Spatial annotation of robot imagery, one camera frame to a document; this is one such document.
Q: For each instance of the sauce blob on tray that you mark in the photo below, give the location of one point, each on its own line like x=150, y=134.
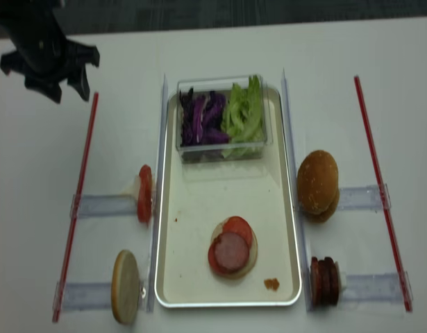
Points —
x=272, y=284

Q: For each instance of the lower right clear rail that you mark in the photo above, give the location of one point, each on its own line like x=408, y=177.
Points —
x=373, y=288

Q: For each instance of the cream metal tray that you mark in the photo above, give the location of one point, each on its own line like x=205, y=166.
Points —
x=196, y=198

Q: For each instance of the upright bun half slice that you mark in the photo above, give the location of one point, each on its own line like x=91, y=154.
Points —
x=125, y=288

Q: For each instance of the lower left clear rail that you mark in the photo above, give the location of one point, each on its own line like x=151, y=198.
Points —
x=82, y=296

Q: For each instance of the right red straw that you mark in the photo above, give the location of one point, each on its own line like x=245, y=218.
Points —
x=402, y=274

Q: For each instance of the sausage slice on bun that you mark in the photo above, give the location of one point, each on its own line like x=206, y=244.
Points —
x=231, y=252

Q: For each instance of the green lettuce leaves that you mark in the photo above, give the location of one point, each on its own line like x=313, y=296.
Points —
x=242, y=116

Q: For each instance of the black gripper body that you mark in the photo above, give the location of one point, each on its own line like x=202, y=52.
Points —
x=41, y=48

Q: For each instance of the upright tomato slices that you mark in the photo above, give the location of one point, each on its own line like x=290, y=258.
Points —
x=144, y=195

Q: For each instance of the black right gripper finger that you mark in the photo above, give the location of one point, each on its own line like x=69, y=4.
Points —
x=77, y=79

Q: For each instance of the stack of meat patties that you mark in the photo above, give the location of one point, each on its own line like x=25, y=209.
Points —
x=325, y=282

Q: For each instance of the tomato slices on bun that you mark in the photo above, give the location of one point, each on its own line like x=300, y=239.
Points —
x=238, y=225

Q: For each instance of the right long clear rail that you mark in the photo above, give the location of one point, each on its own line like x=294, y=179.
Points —
x=298, y=217

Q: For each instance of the upper right clear rail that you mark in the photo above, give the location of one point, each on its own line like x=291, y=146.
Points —
x=372, y=197

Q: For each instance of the clear plastic salad box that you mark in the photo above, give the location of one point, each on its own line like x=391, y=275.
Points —
x=221, y=152

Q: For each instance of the upper left clear rail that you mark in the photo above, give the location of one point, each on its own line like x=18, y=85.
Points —
x=88, y=206

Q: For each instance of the bottom bun on tray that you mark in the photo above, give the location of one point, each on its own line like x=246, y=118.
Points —
x=250, y=256

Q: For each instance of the white patty pusher block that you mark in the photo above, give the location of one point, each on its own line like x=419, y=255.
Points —
x=342, y=281

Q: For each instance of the purple cabbage shreds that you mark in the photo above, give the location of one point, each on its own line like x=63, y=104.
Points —
x=201, y=118

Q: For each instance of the sesame burger bun tops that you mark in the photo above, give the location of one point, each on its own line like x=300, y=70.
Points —
x=317, y=185

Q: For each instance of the red straw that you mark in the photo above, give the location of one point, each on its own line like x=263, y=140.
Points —
x=79, y=191
x=402, y=274

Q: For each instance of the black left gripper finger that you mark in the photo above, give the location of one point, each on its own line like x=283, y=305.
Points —
x=50, y=90

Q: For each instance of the left red straw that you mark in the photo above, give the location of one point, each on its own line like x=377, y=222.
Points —
x=79, y=191

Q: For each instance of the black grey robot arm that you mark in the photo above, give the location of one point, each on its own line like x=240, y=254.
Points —
x=32, y=5

